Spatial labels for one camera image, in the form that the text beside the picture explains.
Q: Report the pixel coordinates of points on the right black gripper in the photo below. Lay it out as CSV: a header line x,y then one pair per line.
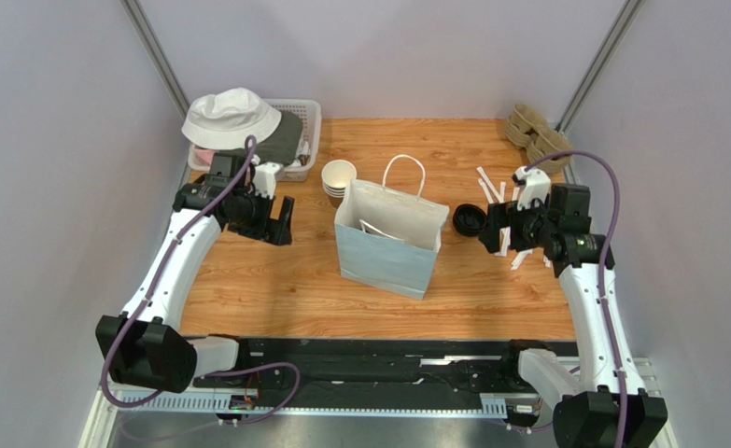
x,y
506,220

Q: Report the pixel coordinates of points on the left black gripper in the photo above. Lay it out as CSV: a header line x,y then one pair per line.
x,y
275,230

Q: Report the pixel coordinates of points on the white paper bag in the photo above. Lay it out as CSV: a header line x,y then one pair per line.
x,y
387,238

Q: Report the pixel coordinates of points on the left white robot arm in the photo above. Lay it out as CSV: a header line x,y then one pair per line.
x,y
142,345

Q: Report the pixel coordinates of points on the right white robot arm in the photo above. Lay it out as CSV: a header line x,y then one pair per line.
x,y
607,403

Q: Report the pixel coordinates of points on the bundle of wrapped straws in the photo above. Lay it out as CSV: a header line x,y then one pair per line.
x,y
496,194

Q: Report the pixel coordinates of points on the stack of paper cups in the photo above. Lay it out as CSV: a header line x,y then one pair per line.
x,y
336,176

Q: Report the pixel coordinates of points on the olive green cloth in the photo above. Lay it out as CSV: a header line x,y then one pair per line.
x,y
278,135

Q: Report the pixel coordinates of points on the pink cloth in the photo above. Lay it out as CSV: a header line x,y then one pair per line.
x,y
204,156

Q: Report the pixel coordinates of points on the cardboard cup carrier stack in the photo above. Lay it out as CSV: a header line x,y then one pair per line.
x,y
526,128

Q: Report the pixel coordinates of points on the white plastic basket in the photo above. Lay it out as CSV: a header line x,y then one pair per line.
x,y
309,112

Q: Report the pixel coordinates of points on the white bucket hat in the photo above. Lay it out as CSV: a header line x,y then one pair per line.
x,y
223,121

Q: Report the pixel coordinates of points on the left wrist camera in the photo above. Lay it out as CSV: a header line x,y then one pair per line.
x,y
266,178

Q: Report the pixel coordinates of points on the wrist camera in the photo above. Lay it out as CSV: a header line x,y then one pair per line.
x,y
534,184
266,178

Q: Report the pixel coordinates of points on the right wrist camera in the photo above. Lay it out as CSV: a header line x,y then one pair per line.
x,y
534,184

